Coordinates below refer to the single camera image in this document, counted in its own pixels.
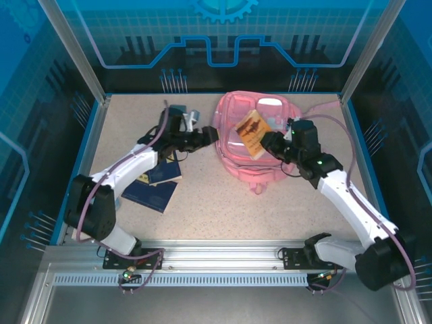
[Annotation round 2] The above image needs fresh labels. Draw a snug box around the brown cover book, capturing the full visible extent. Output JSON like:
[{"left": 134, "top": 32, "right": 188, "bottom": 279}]
[{"left": 234, "top": 109, "right": 273, "bottom": 161}]

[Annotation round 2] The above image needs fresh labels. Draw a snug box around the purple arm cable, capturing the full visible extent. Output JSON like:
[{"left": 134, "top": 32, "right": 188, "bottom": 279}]
[
  {"left": 302, "top": 113, "right": 418, "bottom": 295},
  {"left": 76, "top": 99, "right": 169, "bottom": 295}
]

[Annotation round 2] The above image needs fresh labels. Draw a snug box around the aluminium left frame post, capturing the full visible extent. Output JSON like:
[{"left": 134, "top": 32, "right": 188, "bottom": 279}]
[{"left": 36, "top": 0, "right": 112, "bottom": 104}]

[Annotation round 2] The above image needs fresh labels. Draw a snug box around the aluminium frame post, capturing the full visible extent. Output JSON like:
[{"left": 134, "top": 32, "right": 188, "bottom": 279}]
[
  {"left": 36, "top": 0, "right": 112, "bottom": 104},
  {"left": 339, "top": 0, "right": 408, "bottom": 105}
]

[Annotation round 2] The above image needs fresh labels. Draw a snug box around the dark blue book yellow label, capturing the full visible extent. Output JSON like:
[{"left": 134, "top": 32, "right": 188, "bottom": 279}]
[{"left": 121, "top": 173, "right": 179, "bottom": 215}]

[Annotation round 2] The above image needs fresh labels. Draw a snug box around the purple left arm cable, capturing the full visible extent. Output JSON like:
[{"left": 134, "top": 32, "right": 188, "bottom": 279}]
[{"left": 76, "top": 99, "right": 169, "bottom": 295}]

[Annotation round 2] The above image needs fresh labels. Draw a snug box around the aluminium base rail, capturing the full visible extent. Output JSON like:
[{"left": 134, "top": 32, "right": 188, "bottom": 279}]
[{"left": 43, "top": 239, "right": 406, "bottom": 271}]

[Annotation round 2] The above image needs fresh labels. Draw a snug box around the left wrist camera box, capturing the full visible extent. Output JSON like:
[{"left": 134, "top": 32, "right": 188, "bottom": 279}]
[{"left": 184, "top": 109, "right": 200, "bottom": 132}]

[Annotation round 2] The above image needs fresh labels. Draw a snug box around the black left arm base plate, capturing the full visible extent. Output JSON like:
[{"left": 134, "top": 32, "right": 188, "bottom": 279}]
[{"left": 102, "top": 248, "right": 165, "bottom": 271}]

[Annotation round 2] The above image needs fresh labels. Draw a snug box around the pink backpack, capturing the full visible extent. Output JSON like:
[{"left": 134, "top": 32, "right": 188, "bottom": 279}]
[{"left": 212, "top": 90, "right": 340, "bottom": 195}]

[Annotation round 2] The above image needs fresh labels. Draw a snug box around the aluminium right frame post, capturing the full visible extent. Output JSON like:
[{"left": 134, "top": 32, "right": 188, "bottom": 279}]
[{"left": 339, "top": 0, "right": 408, "bottom": 105}]

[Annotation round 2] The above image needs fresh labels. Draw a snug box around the slotted cable duct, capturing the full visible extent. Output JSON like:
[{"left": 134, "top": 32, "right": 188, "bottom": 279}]
[{"left": 53, "top": 273, "right": 310, "bottom": 288}]

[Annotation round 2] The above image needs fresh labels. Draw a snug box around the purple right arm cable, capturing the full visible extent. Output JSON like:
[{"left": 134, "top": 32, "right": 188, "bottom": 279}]
[{"left": 302, "top": 113, "right": 418, "bottom": 295}]

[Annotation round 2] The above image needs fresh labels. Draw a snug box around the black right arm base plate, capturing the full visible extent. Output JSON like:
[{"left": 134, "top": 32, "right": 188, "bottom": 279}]
[{"left": 281, "top": 248, "right": 345, "bottom": 271}]

